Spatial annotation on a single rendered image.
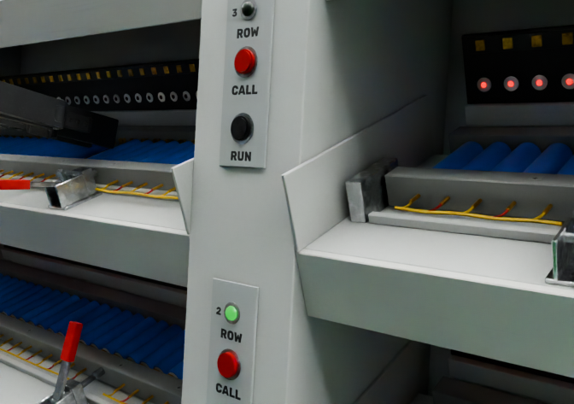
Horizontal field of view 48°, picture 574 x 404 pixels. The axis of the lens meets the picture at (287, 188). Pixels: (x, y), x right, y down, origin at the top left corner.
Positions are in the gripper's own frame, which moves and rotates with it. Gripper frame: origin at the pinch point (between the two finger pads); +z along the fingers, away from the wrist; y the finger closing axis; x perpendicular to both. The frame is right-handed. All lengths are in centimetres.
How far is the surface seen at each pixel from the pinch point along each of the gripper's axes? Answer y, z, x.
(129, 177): -10.1, -0.1, 4.6
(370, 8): -32.5, 0.4, -8.6
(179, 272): -21.1, -2.6, 11.5
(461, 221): -41.0, 0.2, 5.4
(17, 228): 1.5, -3.1, 10.7
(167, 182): -15.1, 0.0, 4.7
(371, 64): -32.5, 1.5, -4.9
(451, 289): -42.6, -3.7, 9.2
